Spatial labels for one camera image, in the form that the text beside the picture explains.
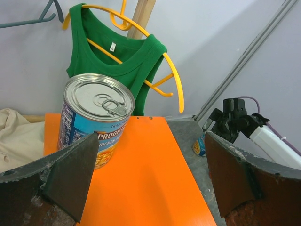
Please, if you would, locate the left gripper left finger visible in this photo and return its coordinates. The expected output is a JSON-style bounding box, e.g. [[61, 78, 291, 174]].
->
[[0, 134, 99, 226]]

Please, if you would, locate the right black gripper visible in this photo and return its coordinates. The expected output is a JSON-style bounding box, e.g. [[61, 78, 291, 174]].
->
[[202, 97, 252, 144]]

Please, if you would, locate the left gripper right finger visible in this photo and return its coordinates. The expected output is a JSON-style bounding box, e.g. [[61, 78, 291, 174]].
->
[[205, 132, 301, 226]]

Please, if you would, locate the blue soup can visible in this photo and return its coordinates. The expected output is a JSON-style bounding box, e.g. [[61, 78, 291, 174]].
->
[[57, 73, 135, 169]]

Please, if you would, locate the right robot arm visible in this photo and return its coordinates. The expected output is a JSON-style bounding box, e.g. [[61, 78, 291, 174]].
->
[[202, 96, 301, 170]]

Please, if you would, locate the orange box counter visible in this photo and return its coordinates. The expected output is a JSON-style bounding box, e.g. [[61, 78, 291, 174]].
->
[[43, 113, 217, 226]]

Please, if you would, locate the beige cloth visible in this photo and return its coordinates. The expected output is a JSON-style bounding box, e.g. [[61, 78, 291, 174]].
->
[[0, 108, 45, 173]]

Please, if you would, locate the wooden tray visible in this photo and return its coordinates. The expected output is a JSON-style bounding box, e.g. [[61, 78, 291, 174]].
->
[[23, 115, 45, 123]]

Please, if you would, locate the aluminium corner profile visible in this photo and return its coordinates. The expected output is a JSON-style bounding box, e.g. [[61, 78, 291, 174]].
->
[[193, 0, 299, 122]]

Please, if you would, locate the wooden upright behind shirt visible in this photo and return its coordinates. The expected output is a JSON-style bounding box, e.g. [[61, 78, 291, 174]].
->
[[127, 0, 156, 39]]

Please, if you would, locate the yellow plastic hanger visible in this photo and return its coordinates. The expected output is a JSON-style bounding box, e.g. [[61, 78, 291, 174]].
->
[[62, 0, 185, 114]]

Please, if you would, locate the green tank top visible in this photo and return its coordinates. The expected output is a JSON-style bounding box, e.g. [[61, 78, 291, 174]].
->
[[66, 2, 168, 116]]

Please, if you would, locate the teal plastic hanger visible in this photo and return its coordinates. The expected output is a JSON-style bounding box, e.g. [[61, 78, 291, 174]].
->
[[0, 0, 64, 28]]

